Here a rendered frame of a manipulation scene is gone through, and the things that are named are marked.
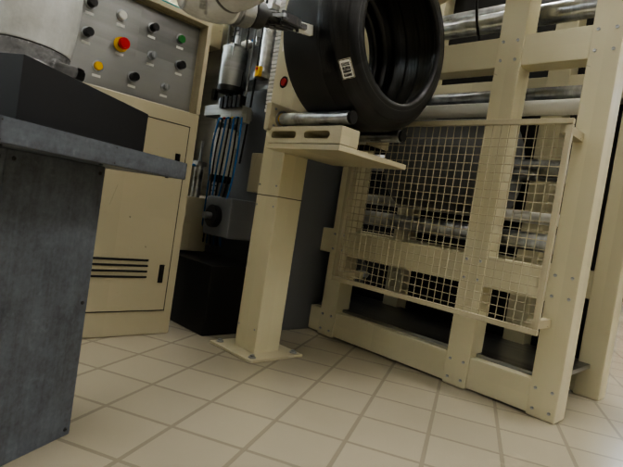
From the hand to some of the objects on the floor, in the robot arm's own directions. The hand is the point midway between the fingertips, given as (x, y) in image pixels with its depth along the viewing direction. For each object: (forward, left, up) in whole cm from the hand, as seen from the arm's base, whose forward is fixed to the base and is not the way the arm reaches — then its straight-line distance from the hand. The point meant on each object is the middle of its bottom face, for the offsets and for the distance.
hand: (303, 28), depth 152 cm
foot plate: (+51, +11, -110) cm, 122 cm away
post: (+51, +11, -110) cm, 122 cm away
